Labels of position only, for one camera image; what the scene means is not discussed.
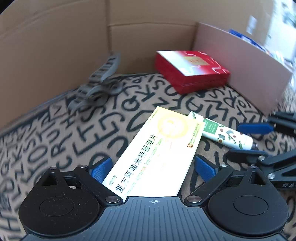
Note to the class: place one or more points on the pink cardboard box container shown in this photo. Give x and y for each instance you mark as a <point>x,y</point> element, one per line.
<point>240,69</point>

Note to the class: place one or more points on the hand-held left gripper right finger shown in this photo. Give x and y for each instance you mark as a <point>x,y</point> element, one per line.
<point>204,170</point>

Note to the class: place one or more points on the blue medicine box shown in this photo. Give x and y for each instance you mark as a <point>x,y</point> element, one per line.
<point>245,38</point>

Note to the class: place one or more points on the brown cardboard sheet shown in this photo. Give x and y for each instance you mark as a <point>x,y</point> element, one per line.
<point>53,53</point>
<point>152,34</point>

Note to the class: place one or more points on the red gift box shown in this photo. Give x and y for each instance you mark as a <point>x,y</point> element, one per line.
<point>192,71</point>

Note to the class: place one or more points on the grey hair claw clip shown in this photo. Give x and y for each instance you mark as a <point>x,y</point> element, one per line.
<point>97,83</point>

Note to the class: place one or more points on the yellow and white medicine box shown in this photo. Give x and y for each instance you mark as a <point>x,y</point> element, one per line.
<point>152,157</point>

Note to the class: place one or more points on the white patterned cream tube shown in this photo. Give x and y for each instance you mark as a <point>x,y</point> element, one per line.
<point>222,132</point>

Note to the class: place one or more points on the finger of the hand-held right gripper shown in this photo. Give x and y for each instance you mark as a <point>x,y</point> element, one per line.
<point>249,154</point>
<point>254,128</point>

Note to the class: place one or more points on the letter patterned mat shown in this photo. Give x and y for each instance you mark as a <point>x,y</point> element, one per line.
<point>57,139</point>

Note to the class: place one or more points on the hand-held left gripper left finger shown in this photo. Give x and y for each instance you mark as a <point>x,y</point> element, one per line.
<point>101,170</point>

